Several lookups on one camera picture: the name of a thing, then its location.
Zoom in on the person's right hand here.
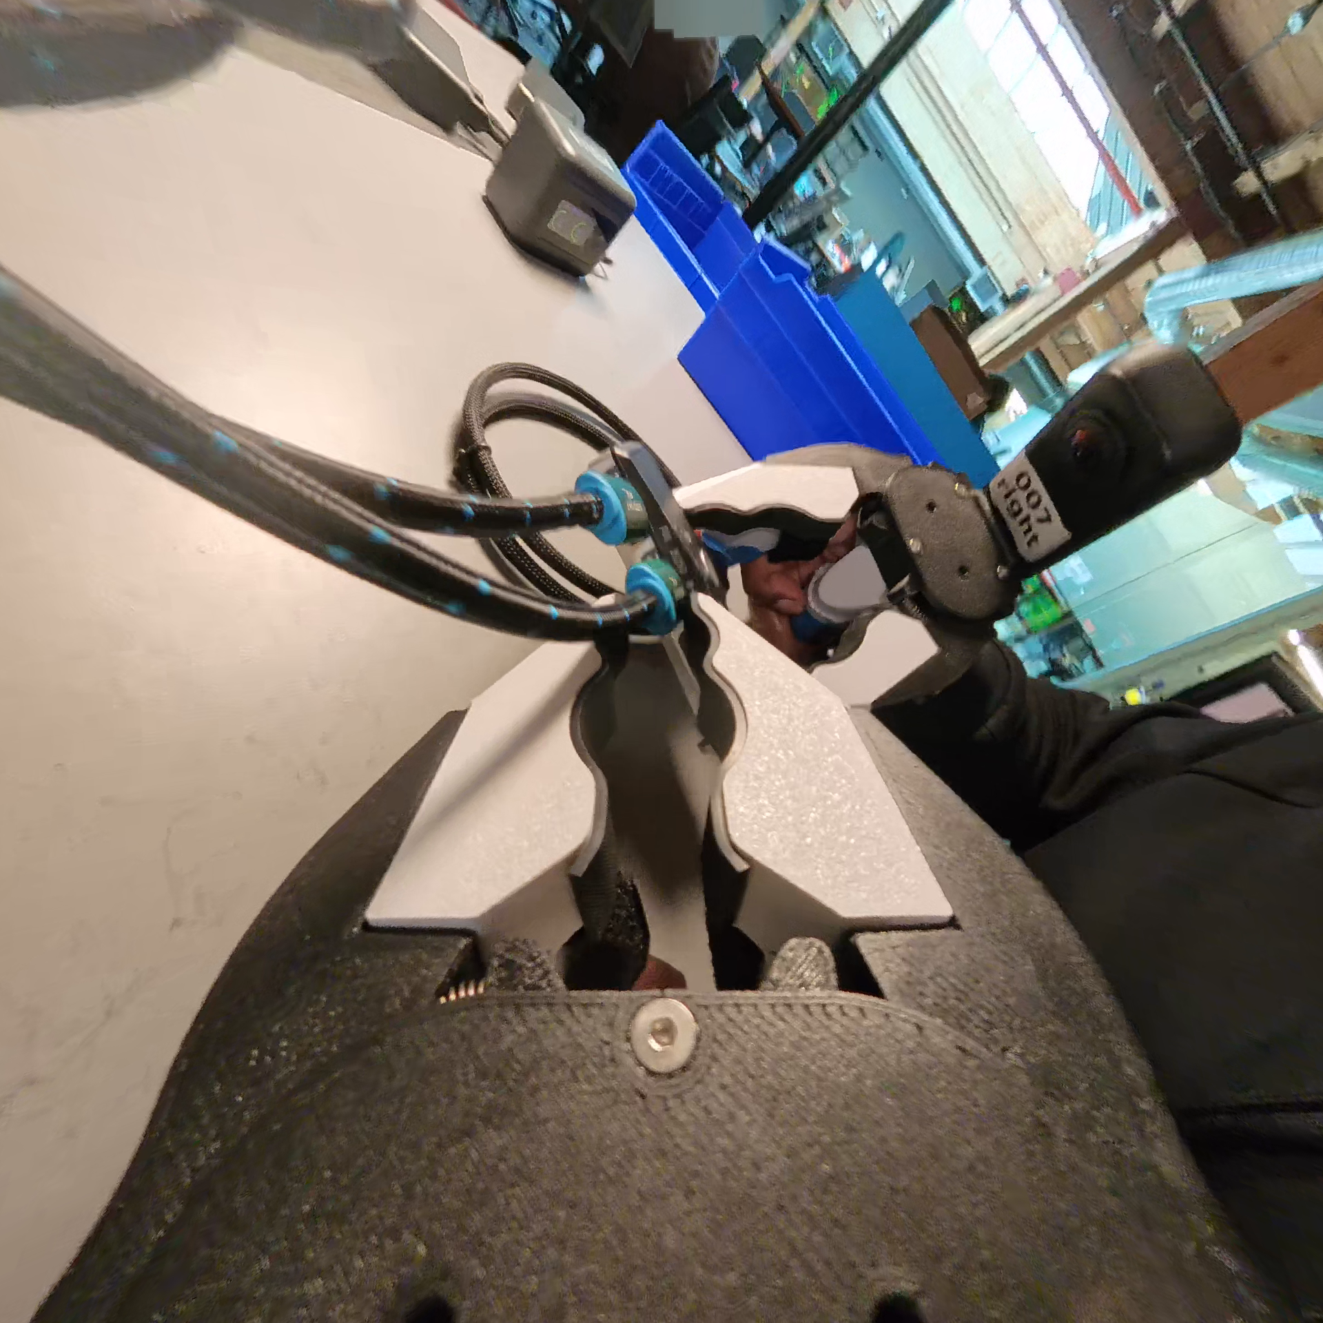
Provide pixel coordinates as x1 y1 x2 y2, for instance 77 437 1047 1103
739 519 861 669

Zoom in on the person's black jacket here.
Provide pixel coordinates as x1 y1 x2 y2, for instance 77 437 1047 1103
1017 706 1323 1323

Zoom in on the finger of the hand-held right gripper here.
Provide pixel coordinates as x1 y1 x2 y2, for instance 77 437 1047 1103
674 442 902 566
791 547 958 705

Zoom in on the black slanted pole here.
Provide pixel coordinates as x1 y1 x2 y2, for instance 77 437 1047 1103
739 0 954 231

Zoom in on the large blue bin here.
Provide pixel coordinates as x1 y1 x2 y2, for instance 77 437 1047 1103
677 242 946 486

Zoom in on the blue bin with dividers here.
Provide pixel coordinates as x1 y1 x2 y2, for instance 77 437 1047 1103
622 117 762 313

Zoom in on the black braided switch cable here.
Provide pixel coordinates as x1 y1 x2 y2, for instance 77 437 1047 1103
452 362 685 603

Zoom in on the grey cube charger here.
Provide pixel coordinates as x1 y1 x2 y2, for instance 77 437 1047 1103
483 97 639 278

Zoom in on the black hdmi switch box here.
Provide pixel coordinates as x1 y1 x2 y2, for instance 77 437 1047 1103
609 442 728 747

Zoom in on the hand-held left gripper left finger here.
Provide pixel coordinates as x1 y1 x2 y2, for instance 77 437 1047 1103
362 650 624 941

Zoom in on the small grey box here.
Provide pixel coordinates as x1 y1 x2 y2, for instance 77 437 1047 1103
507 61 587 127

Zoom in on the person's right forearm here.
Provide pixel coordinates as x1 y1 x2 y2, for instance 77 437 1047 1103
872 640 1211 853

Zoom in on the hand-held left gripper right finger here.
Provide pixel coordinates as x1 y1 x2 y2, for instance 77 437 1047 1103
690 599 956 941

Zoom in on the blue partition panel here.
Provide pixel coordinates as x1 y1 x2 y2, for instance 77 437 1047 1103
832 273 1000 489

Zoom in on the flat grey power brick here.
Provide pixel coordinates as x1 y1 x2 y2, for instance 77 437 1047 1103
376 0 515 158

